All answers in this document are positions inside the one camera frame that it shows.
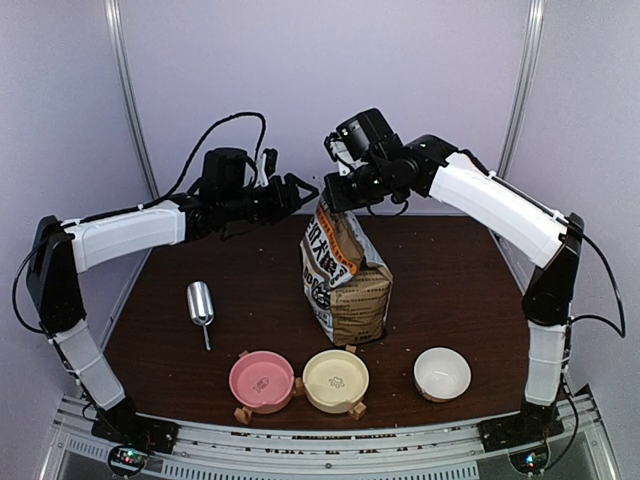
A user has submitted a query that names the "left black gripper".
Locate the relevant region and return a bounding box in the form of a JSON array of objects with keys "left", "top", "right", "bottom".
[{"left": 221, "top": 172, "right": 320, "bottom": 226}]

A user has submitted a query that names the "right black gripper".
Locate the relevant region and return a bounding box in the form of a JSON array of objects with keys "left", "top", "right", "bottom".
[{"left": 322, "top": 158, "right": 392, "bottom": 214}]

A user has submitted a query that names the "brown dog food bag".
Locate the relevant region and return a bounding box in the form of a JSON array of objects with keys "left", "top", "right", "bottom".
[{"left": 299, "top": 192, "right": 393, "bottom": 347}]

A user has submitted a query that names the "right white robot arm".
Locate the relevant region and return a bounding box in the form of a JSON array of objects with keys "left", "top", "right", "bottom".
[{"left": 324, "top": 108, "right": 584, "bottom": 451}]

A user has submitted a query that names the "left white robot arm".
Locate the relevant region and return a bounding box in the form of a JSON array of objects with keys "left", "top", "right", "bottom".
[{"left": 26, "top": 147, "right": 319, "bottom": 450}]

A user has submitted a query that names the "metal food scoop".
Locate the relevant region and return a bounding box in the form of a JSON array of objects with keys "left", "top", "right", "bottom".
[{"left": 187, "top": 281, "right": 215, "bottom": 351}]

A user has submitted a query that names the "yellow pet bowl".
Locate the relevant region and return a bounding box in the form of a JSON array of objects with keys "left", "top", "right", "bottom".
[{"left": 302, "top": 349, "right": 370, "bottom": 414}]

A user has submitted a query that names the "pink pet bowl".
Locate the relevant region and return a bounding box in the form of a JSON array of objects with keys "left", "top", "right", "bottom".
[{"left": 229, "top": 351, "right": 295, "bottom": 414}]

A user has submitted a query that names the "white ceramic bowl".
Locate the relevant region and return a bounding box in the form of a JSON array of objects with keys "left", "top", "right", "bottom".
[{"left": 413, "top": 347, "right": 472, "bottom": 403}]

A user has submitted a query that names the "wooden bowl stand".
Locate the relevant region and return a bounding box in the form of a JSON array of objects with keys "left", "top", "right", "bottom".
[{"left": 233, "top": 348, "right": 366, "bottom": 425}]

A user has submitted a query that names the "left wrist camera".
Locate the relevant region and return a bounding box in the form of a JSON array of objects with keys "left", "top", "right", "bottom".
[{"left": 256, "top": 148, "right": 278, "bottom": 187}]

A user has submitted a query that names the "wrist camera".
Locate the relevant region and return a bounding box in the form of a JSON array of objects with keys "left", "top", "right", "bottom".
[
  {"left": 256, "top": 148, "right": 278, "bottom": 187},
  {"left": 323, "top": 132, "right": 355, "bottom": 176}
]

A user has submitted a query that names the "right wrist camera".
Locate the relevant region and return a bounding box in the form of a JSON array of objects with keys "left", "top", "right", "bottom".
[{"left": 323, "top": 132, "right": 355, "bottom": 176}]

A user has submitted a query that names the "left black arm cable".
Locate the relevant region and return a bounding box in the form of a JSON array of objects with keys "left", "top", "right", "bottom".
[{"left": 164, "top": 112, "right": 269, "bottom": 199}]

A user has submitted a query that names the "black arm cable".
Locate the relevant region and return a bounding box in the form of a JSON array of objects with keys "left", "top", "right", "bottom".
[
  {"left": 569, "top": 234, "right": 629, "bottom": 339},
  {"left": 164, "top": 112, "right": 269, "bottom": 199}
]

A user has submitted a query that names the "right aluminium frame post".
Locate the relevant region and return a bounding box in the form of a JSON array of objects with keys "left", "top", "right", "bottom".
[{"left": 497, "top": 0, "right": 546, "bottom": 178}]

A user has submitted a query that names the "aluminium frame post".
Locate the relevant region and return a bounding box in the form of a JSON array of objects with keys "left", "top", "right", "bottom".
[
  {"left": 104, "top": 0, "right": 160, "bottom": 199},
  {"left": 497, "top": 0, "right": 546, "bottom": 178}
]

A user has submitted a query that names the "left aluminium frame post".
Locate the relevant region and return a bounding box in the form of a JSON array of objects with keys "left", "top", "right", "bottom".
[{"left": 104, "top": 0, "right": 160, "bottom": 199}]

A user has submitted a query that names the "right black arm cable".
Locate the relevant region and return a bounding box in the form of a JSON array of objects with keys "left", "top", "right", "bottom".
[{"left": 569, "top": 234, "right": 629, "bottom": 339}]

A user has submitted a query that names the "front aluminium rail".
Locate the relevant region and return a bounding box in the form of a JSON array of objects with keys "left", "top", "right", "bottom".
[{"left": 36, "top": 394, "right": 622, "bottom": 479}]

